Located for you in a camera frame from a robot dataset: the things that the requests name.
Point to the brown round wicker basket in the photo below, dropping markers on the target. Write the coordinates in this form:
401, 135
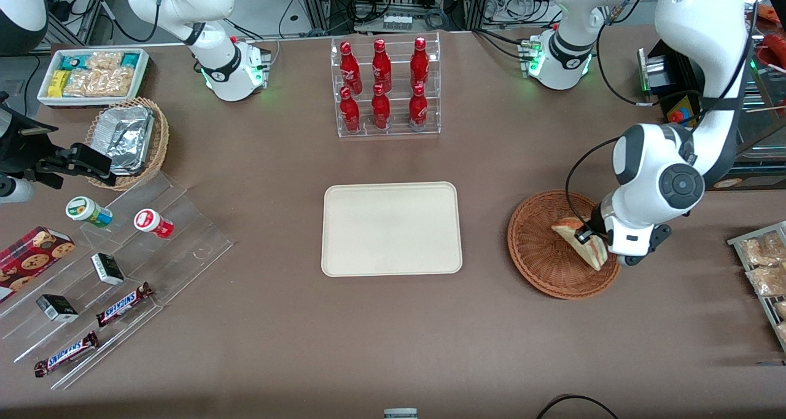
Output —
534, 247

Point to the red emergency stop button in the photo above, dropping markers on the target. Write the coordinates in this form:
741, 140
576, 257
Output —
678, 116

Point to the teal snack pack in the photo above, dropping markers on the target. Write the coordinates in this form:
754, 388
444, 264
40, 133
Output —
73, 61
130, 59

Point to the white power strip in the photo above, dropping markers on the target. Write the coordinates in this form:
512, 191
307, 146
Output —
398, 21

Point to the small black box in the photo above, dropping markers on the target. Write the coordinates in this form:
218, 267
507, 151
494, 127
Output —
56, 308
107, 268

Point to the clear bagged pastry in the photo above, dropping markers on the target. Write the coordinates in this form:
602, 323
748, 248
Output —
761, 250
781, 309
782, 333
767, 279

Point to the triangular sandwich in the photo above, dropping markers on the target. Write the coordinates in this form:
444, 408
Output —
592, 256

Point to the red cola bottle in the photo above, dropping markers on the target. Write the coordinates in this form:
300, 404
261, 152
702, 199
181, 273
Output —
381, 109
350, 112
418, 107
381, 66
419, 62
349, 67

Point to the clear rice cracker bag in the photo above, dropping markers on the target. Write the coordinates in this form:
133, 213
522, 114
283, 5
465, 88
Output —
98, 82
104, 61

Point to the green lid cup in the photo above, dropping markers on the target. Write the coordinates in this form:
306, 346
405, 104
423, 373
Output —
86, 210

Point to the black food warmer cabinet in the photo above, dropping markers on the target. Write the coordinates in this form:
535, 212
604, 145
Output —
758, 183

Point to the white snack bin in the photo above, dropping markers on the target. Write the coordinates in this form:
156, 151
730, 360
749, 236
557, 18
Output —
92, 102

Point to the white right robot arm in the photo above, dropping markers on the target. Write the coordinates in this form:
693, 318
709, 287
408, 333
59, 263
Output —
215, 56

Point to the light wicker basket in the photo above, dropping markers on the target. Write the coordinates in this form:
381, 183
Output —
159, 142

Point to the yellow snack pack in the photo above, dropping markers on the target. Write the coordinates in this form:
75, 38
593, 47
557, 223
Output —
58, 83

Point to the clear acrylic bottle rack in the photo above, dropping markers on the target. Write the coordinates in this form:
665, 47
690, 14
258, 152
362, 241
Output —
400, 109

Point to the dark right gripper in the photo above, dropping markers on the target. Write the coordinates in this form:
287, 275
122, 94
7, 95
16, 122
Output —
17, 150

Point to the snickers chocolate bar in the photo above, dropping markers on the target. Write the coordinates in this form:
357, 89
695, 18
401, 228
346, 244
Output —
64, 354
123, 304

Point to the crumpled foil container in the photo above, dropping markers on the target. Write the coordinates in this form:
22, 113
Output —
126, 136

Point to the red cookie box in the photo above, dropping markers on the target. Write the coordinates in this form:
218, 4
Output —
31, 259

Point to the aluminium frame rack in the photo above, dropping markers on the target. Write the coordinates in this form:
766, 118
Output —
474, 1

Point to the clear acrylic stepped stand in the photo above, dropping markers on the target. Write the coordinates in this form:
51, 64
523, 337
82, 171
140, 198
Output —
184, 247

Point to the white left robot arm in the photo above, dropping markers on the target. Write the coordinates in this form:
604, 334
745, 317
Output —
694, 13

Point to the cream rectangular tray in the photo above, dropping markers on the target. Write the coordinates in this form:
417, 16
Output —
381, 228

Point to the red lid cup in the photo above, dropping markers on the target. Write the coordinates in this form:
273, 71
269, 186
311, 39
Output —
150, 221

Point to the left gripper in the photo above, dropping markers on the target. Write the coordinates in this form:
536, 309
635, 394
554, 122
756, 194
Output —
597, 214

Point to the grey white device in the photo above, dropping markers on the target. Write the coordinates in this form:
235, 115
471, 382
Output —
400, 414

